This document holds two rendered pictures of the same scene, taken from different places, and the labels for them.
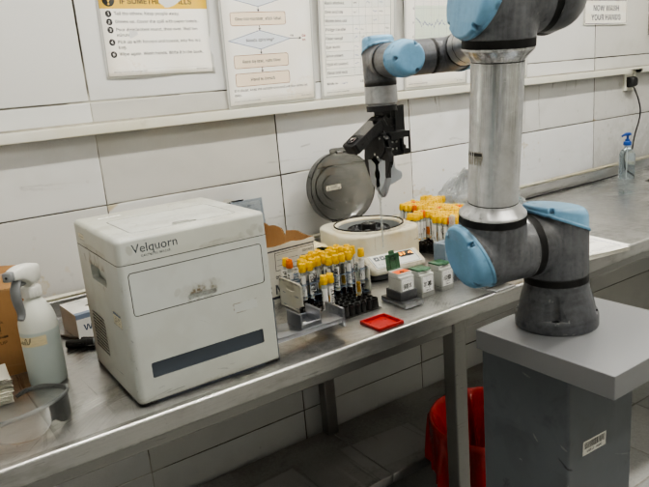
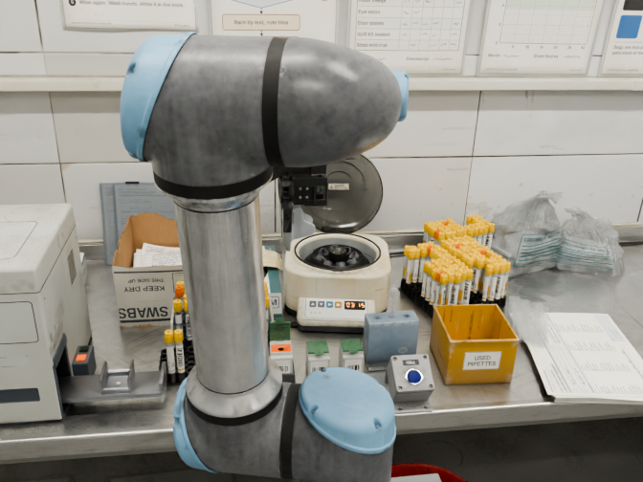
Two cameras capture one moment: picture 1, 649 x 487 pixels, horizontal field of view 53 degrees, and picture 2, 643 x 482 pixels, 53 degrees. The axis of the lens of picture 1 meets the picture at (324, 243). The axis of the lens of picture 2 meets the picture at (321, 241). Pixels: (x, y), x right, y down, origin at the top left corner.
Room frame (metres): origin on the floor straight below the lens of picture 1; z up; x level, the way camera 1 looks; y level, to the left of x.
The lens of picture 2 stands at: (0.57, -0.65, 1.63)
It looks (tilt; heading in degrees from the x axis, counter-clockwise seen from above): 25 degrees down; 25
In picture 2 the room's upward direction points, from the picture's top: 2 degrees clockwise
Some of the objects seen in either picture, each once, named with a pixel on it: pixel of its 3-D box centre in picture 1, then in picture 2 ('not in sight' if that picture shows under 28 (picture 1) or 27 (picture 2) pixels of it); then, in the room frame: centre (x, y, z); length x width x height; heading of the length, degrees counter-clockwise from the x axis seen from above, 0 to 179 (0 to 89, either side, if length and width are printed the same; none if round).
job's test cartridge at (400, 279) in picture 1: (401, 284); (280, 361); (1.44, -0.17, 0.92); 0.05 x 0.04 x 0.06; 32
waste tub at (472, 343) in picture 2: not in sight; (471, 343); (1.67, -0.48, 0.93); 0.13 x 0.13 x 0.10; 30
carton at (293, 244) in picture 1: (248, 264); (177, 265); (1.63, 0.20, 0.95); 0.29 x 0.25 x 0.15; 33
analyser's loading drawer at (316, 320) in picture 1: (295, 323); (104, 382); (1.25, 0.07, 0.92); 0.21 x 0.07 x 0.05; 123
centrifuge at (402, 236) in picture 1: (372, 243); (337, 276); (1.78, -0.14, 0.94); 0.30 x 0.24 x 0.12; 24
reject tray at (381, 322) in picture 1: (381, 322); not in sight; (1.32, -0.11, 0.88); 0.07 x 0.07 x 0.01; 33
